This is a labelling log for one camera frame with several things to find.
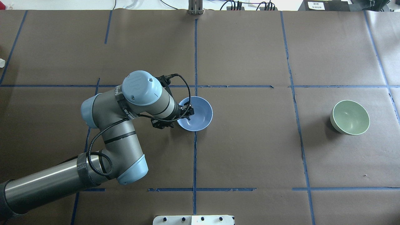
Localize black power strip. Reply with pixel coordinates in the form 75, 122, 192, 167
226, 4, 245, 11
257, 3, 278, 11

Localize black box with label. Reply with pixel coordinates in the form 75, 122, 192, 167
298, 0, 350, 12

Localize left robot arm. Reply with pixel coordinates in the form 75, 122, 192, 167
1, 70, 194, 224

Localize black power strip right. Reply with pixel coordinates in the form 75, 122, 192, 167
257, 3, 278, 11

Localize blue bowl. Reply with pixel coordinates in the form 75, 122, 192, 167
177, 96, 213, 132

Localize black power strip left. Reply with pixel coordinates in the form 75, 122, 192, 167
226, 4, 245, 11

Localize green bowl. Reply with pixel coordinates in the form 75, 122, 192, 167
330, 100, 370, 136

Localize aluminium frame post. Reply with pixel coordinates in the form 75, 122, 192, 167
188, 0, 204, 15

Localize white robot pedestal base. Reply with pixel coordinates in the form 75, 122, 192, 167
152, 215, 235, 225

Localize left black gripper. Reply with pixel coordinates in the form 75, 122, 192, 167
177, 104, 195, 121

